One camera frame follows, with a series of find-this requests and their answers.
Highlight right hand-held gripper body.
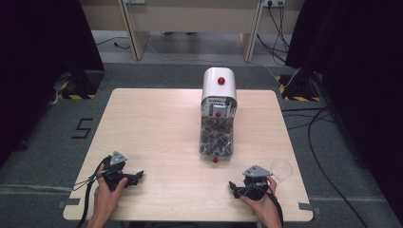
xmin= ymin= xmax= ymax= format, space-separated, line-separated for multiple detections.
xmin=241 ymin=164 xmax=274 ymax=201

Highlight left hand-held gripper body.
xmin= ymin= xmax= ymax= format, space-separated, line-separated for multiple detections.
xmin=103 ymin=150 xmax=135 ymax=192

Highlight person's right hand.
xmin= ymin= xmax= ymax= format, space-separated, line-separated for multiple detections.
xmin=239 ymin=176 xmax=278 ymax=224

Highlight person's left hand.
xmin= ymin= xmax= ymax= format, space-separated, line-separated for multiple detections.
xmin=93 ymin=163 xmax=129 ymax=220

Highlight clear plastic cup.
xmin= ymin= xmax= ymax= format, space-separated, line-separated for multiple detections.
xmin=269 ymin=158 xmax=294 ymax=182

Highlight clear drawer with red knob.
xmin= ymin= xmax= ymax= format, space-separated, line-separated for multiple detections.
xmin=198 ymin=111 xmax=236 ymax=164

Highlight black tape floor mark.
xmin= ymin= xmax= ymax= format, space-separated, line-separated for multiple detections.
xmin=70 ymin=118 xmax=95 ymax=140

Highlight pile of dark tea bags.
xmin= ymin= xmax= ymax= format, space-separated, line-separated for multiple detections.
xmin=201 ymin=116 xmax=234 ymax=156

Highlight grey tape strip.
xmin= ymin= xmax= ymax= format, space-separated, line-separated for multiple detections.
xmin=297 ymin=201 xmax=321 ymax=217
xmin=57 ymin=198 xmax=82 ymax=210

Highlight row of white red packets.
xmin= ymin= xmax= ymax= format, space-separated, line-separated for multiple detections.
xmin=203 ymin=98 xmax=234 ymax=118

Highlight stand base with hazard tape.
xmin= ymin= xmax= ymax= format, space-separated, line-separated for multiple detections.
xmin=275 ymin=73 xmax=323 ymax=103
xmin=52 ymin=69 xmax=106 ymax=101

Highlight white storage box red knobs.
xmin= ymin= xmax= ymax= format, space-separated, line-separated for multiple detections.
xmin=201 ymin=66 xmax=239 ymax=121

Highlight black curtain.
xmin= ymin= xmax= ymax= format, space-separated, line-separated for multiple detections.
xmin=0 ymin=0 xmax=106 ymax=167
xmin=284 ymin=0 xmax=403 ymax=222

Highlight white power strip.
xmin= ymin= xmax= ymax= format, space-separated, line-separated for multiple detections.
xmin=263 ymin=0 xmax=287 ymax=8

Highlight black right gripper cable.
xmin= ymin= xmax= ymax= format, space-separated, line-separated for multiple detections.
xmin=265 ymin=189 xmax=285 ymax=228

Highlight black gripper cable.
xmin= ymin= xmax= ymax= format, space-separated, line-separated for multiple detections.
xmin=265 ymin=189 xmax=285 ymax=228
xmin=72 ymin=155 xmax=112 ymax=228

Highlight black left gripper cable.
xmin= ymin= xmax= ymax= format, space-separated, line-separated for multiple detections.
xmin=72 ymin=155 xmax=112 ymax=228

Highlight long black floor cables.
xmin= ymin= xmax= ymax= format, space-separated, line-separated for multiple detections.
xmin=280 ymin=105 xmax=370 ymax=228

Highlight black floor cable with plug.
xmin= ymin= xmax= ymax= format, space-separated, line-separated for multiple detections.
xmin=95 ymin=35 xmax=131 ymax=50

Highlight bundle of black power cables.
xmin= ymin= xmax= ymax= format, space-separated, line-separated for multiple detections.
xmin=256 ymin=2 xmax=292 ymax=66

